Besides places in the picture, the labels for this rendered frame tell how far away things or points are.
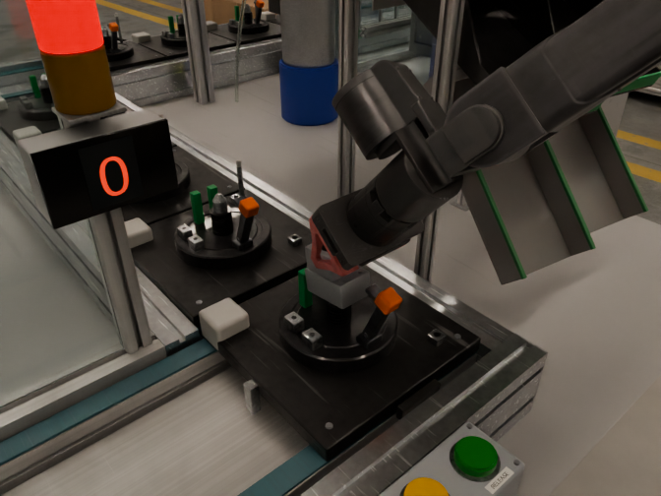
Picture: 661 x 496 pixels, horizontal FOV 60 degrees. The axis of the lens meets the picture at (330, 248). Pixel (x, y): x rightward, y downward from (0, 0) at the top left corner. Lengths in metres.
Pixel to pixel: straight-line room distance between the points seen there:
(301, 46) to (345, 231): 1.00
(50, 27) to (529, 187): 0.61
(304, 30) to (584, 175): 0.81
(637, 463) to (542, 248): 0.28
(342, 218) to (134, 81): 1.28
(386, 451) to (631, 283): 0.60
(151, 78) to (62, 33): 1.26
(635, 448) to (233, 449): 0.47
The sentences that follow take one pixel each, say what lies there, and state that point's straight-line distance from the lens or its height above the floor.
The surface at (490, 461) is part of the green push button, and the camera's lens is 0.59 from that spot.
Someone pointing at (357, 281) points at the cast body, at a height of 1.06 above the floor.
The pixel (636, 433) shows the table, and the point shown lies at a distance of 0.82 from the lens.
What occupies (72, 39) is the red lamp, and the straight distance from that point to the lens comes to 0.51.
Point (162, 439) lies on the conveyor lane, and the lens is 0.68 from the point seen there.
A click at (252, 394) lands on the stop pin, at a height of 0.96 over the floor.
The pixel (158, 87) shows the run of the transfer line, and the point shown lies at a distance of 1.78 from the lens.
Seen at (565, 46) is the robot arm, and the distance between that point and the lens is 0.44.
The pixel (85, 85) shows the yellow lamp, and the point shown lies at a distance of 0.52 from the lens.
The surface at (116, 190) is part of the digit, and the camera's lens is 0.56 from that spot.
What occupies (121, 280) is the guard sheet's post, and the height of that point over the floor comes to 1.06.
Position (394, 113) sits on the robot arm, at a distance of 0.48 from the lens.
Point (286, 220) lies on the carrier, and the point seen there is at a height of 0.97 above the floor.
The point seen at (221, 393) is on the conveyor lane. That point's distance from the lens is 0.71.
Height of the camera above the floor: 1.43
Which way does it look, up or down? 34 degrees down
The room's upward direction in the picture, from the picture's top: straight up
